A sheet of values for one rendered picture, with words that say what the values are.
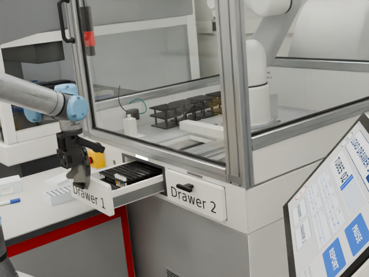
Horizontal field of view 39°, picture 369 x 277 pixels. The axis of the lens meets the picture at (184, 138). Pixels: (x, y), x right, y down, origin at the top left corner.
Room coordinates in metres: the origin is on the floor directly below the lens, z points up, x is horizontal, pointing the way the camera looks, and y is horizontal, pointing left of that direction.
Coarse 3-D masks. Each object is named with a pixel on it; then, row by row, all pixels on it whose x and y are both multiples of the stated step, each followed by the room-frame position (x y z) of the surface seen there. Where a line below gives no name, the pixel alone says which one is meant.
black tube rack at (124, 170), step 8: (136, 160) 1.96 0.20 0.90; (112, 168) 1.89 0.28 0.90; (120, 168) 1.88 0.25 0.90; (128, 168) 1.87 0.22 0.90; (136, 168) 1.86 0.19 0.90; (144, 168) 1.85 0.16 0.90; (152, 168) 1.84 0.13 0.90; (128, 176) 1.78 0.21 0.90; (136, 176) 1.77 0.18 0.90; (144, 176) 1.77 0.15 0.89; (152, 176) 1.84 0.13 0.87; (112, 184) 1.79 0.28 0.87; (128, 184) 1.78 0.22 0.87
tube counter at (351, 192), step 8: (344, 176) 1.02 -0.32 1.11; (352, 176) 0.98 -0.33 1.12; (344, 184) 0.99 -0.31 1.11; (352, 184) 0.95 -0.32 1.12; (344, 192) 0.96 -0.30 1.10; (352, 192) 0.93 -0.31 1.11; (360, 192) 0.89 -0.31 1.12; (344, 200) 0.93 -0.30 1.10; (352, 200) 0.90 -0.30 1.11; (360, 200) 0.87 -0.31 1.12; (352, 208) 0.87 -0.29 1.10
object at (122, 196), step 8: (104, 168) 1.91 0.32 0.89; (96, 176) 1.88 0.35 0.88; (104, 176) 1.90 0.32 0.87; (160, 176) 1.77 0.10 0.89; (136, 184) 1.70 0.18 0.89; (144, 184) 1.72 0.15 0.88; (152, 184) 1.74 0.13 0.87; (160, 184) 1.76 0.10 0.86; (112, 192) 1.65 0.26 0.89; (120, 192) 1.66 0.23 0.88; (128, 192) 1.68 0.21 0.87; (136, 192) 1.70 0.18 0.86; (144, 192) 1.72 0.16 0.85; (152, 192) 1.74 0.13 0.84; (120, 200) 1.66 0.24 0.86; (128, 200) 1.68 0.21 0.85; (136, 200) 1.70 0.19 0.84
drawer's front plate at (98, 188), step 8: (96, 184) 1.67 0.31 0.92; (104, 184) 1.63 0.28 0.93; (72, 192) 1.83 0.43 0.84; (80, 192) 1.78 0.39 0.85; (88, 192) 1.72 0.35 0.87; (96, 192) 1.68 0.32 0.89; (104, 192) 1.63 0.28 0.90; (80, 200) 1.79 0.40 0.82; (88, 200) 1.73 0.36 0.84; (96, 200) 1.68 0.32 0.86; (104, 200) 1.63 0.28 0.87; (112, 200) 1.62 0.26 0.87; (96, 208) 1.69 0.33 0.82; (112, 208) 1.62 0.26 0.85
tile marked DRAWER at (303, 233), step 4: (308, 216) 1.04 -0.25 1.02; (304, 220) 1.04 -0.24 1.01; (308, 220) 1.02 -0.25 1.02; (304, 224) 1.02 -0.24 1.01; (308, 224) 1.00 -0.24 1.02; (300, 228) 1.02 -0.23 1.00; (304, 228) 1.01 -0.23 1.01; (308, 228) 0.99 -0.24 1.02; (296, 232) 1.03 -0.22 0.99; (300, 232) 1.01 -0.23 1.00; (304, 232) 0.99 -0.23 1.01; (308, 232) 0.97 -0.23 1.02; (296, 236) 1.01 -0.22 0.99; (300, 236) 0.99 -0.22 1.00; (304, 236) 0.97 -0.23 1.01; (308, 236) 0.96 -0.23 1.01; (296, 240) 1.00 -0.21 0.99; (300, 240) 0.98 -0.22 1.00; (304, 240) 0.96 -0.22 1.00; (296, 244) 0.98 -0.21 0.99; (300, 244) 0.96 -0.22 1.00
